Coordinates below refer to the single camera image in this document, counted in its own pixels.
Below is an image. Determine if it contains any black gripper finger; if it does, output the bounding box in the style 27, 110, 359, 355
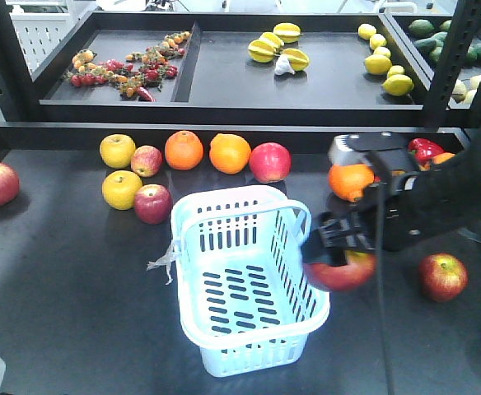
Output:
318, 211, 375, 251
301, 230, 346, 267

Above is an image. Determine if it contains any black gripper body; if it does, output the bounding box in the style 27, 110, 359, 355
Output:
335, 170, 451, 252

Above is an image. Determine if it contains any light blue plastic basket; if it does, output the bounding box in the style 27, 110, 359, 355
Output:
149, 185, 330, 377

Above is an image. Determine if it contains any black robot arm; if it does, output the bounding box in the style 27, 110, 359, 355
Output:
310, 127, 481, 254

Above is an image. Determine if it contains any orange with navel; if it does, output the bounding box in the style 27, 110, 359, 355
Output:
328, 164, 375, 202

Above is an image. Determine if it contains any orange far right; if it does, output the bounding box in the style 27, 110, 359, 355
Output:
430, 152, 455, 165

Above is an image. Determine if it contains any red bell pepper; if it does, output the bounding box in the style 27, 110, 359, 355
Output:
408, 137, 445, 165

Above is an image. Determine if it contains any large pink-red apple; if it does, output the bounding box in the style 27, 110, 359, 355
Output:
249, 142, 292, 184

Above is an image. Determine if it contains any yellow lemon front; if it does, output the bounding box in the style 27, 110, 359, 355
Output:
382, 74, 414, 97

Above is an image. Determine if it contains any yellow lemon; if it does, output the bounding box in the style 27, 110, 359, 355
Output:
382, 74, 414, 97
363, 54, 392, 76

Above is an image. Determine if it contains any yellow lemon middle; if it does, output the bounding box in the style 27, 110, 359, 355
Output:
363, 54, 392, 76

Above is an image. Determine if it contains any orange left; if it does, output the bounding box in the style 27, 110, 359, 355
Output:
164, 130, 204, 170

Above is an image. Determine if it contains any dark red apple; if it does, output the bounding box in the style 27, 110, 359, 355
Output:
133, 184, 173, 225

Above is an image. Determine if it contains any garlic bulb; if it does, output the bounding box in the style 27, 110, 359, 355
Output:
273, 54, 296, 76

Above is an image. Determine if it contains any yellow starfruit right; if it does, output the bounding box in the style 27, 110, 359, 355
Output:
282, 48, 310, 72

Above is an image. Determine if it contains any yellow starfruit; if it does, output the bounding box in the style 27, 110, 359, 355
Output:
247, 39, 277, 63
282, 48, 310, 72
273, 22, 301, 44

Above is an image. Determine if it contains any small red-yellow apple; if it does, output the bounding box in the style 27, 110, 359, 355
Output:
130, 145, 163, 178

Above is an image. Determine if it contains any yellow starfruit left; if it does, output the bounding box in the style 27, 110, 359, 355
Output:
247, 39, 277, 63

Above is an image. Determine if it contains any yellow apple front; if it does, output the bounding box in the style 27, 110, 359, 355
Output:
101, 170, 142, 211

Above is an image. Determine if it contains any yellow apple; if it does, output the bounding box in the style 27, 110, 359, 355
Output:
99, 134, 136, 170
101, 170, 142, 211

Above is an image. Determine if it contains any yellow starfruit top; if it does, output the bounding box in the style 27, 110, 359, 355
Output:
273, 22, 301, 44

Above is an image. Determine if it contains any yellow apple back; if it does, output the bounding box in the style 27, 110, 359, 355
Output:
99, 134, 136, 170

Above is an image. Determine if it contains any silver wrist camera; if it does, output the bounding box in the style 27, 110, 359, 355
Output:
328, 131, 418, 172

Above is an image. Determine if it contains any black upright shelf post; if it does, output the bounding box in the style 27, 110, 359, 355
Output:
421, 0, 481, 128

